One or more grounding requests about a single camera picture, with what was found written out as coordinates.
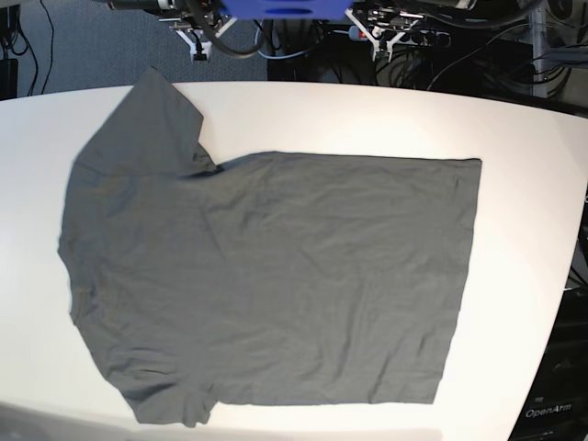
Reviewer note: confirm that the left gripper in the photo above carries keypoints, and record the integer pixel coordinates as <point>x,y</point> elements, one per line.
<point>362,20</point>

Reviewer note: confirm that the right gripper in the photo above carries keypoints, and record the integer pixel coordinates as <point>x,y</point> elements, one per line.
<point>199,46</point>

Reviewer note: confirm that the grey T-shirt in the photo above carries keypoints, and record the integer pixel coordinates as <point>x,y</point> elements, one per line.
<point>274,279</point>

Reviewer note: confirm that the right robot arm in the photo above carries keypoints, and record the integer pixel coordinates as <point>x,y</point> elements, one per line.
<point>178,17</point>

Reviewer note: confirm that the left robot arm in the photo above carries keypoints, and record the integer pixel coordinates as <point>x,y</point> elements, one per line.
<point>415,9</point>

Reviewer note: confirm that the black box at left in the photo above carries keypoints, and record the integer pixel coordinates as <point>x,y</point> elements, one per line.
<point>8,78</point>

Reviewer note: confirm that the black OpenArm box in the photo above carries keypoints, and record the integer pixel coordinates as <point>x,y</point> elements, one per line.
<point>556,405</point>

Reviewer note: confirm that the blue plastic mount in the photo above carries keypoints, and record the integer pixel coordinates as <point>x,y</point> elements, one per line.
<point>287,9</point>

